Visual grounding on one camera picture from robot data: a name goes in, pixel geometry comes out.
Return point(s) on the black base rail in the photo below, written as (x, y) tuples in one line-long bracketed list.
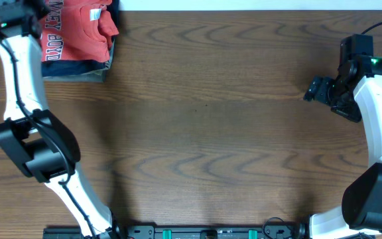
[(274, 230)]

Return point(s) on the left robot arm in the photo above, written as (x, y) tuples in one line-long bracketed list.
[(34, 139)]

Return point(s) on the navy blue folded garment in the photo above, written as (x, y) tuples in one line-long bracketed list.
[(78, 36)]

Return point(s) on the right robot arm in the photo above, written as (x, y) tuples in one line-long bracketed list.
[(355, 94)]

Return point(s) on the red printed t-shirt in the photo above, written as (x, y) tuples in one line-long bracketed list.
[(77, 30)]

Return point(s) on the grey folded trousers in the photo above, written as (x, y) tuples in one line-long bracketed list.
[(78, 78)]

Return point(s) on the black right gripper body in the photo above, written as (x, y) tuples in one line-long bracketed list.
[(319, 90)]

